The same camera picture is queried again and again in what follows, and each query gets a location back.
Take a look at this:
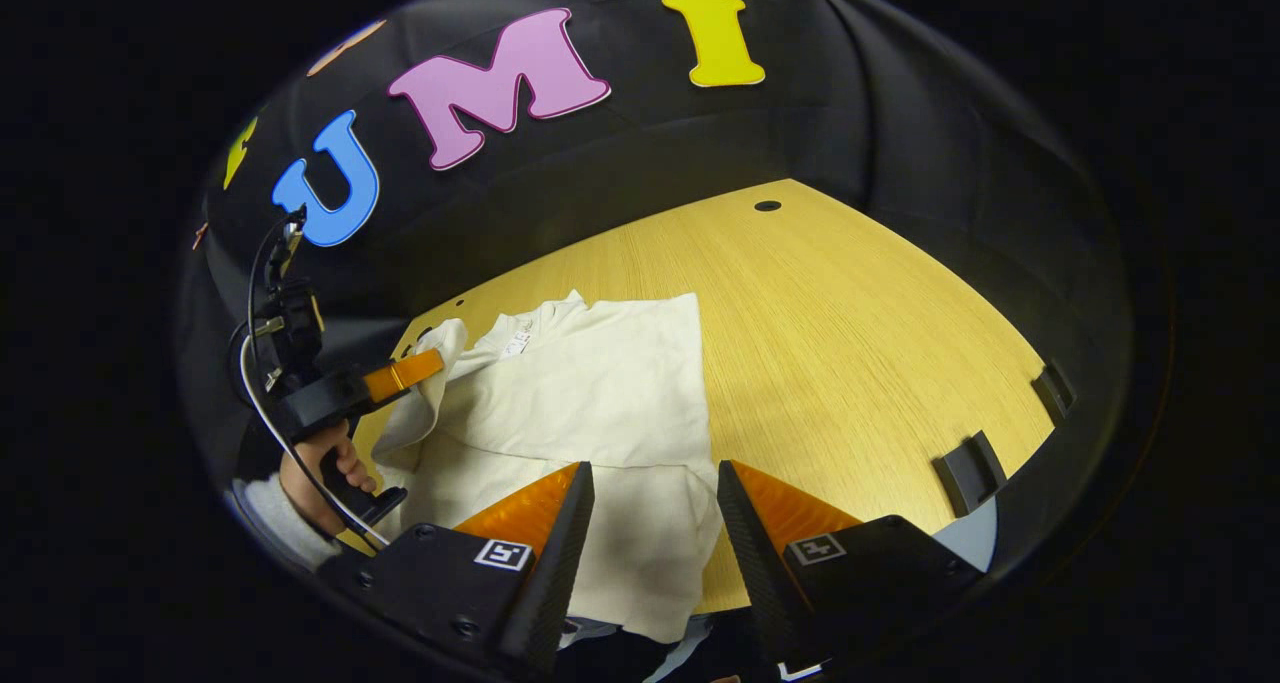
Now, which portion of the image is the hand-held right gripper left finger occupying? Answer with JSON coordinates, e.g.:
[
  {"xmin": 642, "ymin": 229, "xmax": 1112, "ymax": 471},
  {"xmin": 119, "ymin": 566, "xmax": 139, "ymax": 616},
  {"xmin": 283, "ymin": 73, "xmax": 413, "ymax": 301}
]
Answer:
[{"xmin": 318, "ymin": 461, "xmax": 596, "ymax": 680}]

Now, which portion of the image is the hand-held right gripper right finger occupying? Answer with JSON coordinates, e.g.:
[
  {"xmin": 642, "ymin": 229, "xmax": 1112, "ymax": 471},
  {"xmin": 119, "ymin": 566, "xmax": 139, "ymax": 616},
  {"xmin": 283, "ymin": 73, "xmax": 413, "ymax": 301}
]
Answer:
[{"xmin": 715, "ymin": 459, "xmax": 987, "ymax": 669}]

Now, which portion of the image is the white garment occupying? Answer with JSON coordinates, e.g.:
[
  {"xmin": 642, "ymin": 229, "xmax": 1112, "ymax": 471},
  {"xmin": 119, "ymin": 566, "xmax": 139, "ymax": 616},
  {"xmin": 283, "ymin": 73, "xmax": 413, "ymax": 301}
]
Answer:
[{"xmin": 372, "ymin": 290, "xmax": 723, "ymax": 644}]

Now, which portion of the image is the person's clothing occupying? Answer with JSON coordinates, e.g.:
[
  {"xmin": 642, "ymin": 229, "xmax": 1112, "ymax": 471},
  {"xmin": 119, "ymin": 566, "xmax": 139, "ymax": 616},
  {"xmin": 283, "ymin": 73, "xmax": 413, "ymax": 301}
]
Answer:
[{"xmin": 555, "ymin": 613, "xmax": 831, "ymax": 683}]

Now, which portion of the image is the dark table clamp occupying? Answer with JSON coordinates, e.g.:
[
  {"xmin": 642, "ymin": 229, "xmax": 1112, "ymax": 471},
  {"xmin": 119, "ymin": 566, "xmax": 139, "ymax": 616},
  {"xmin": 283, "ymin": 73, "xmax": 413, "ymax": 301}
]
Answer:
[
  {"xmin": 1032, "ymin": 361, "xmax": 1076, "ymax": 426},
  {"xmin": 935, "ymin": 431, "xmax": 1006, "ymax": 517}
]

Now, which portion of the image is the black backdrop cloth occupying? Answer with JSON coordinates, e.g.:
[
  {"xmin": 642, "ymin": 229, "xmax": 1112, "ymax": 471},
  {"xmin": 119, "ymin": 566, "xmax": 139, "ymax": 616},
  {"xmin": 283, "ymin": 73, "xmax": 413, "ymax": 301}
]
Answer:
[{"xmin": 178, "ymin": 0, "xmax": 1136, "ymax": 574}]

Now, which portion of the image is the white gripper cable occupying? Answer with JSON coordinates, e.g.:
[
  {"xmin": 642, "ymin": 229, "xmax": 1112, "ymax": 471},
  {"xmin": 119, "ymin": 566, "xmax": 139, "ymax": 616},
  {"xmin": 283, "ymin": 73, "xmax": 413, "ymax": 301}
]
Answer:
[{"xmin": 238, "ymin": 333, "xmax": 393, "ymax": 549}]

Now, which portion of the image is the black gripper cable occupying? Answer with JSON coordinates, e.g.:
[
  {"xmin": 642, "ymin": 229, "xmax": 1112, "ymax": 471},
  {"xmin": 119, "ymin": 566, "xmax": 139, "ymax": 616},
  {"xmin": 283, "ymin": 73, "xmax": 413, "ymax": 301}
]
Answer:
[{"xmin": 244, "ymin": 211, "xmax": 303, "ymax": 364}]

